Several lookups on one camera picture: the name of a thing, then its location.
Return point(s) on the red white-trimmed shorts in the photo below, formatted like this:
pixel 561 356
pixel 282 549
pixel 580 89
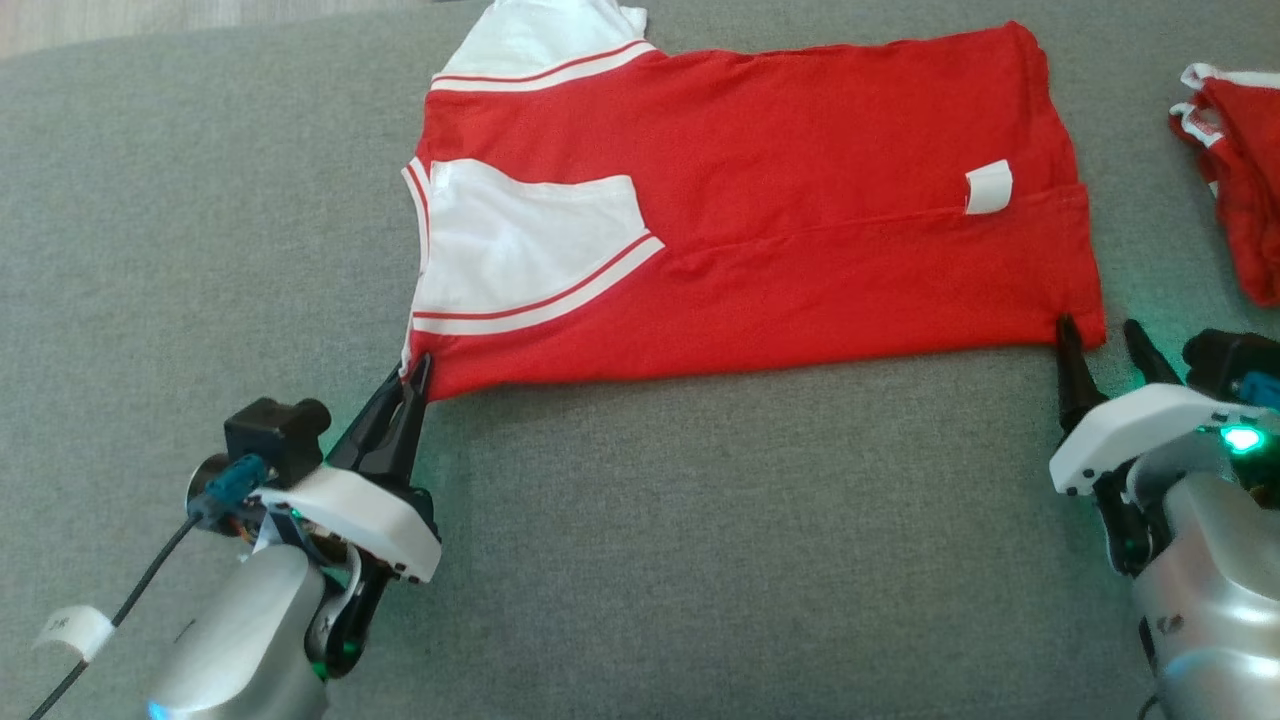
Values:
pixel 1250 200

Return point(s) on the red white basketball jersey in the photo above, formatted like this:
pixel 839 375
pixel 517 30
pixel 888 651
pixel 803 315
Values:
pixel 780 160

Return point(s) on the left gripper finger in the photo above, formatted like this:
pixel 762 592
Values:
pixel 375 435
pixel 412 440

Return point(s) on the grey fabric sofa seat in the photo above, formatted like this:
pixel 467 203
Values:
pixel 700 540

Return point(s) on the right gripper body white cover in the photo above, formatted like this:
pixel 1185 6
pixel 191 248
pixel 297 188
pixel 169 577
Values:
pixel 1130 430

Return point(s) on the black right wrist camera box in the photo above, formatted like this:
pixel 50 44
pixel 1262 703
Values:
pixel 1225 360

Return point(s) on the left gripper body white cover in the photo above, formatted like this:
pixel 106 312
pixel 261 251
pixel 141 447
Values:
pixel 370 520

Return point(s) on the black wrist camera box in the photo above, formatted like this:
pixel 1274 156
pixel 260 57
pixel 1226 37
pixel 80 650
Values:
pixel 275 435
pixel 1225 360

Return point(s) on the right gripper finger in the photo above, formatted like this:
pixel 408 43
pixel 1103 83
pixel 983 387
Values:
pixel 1072 375
pixel 1148 355

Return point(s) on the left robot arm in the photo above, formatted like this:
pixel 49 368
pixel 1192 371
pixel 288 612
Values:
pixel 250 640

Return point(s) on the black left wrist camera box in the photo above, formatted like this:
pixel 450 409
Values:
pixel 275 435

